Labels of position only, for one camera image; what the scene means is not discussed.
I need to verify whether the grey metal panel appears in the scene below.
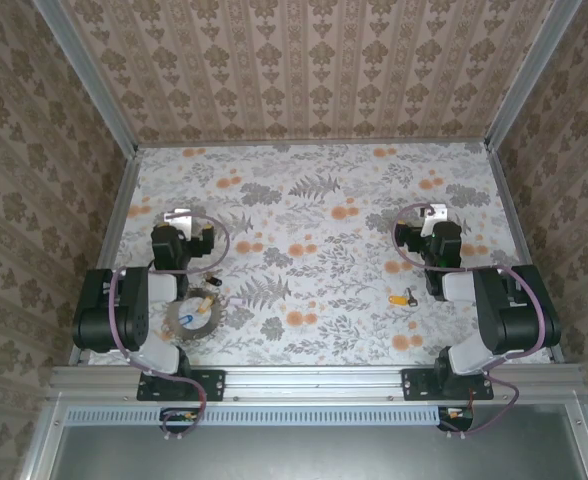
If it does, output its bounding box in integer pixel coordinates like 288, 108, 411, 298
18, 399, 588, 480

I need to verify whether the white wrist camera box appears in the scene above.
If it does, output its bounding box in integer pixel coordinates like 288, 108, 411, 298
420, 202, 449, 224
165, 208, 196, 237

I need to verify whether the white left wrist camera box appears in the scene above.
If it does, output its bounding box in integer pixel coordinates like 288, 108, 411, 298
165, 208, 196, 237

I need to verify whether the aluminium front rail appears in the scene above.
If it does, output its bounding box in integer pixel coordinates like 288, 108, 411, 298
48, 364, 588, 404

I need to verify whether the aluminium frame post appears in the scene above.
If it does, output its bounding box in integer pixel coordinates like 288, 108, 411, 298
484, 0, 584, 151
32, 0, 140, 155

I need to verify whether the black connector box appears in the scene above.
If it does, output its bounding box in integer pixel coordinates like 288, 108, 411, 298
160, 407, 206, 434
437, 405, 476, 433

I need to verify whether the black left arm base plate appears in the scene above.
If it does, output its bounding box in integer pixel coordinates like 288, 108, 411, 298
137, 368, 225, 403

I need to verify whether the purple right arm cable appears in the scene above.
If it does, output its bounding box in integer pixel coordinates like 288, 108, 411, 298
391, 202, 550, 439

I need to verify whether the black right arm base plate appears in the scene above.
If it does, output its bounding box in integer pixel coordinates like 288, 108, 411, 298
402, 368, 494, 402

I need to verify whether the metal band with key rings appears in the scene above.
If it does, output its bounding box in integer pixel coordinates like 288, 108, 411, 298
161, 291, 225, 346

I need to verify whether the aluminium side rail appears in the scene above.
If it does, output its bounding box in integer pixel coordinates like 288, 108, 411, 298
67, 147, 143, 366
484, 144, 565, 364

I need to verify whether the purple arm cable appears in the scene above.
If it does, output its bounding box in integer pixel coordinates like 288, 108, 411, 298
391, 202, 550, 439
107, 212, 233, 436

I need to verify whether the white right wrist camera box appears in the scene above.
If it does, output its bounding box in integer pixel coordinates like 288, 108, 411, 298
420, 202, 449, 224

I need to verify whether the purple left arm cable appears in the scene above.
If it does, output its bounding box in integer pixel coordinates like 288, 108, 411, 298
107, 212, 233, 436

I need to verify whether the grey slotted cable duct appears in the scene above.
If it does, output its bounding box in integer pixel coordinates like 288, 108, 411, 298
66, 405, 441, 427

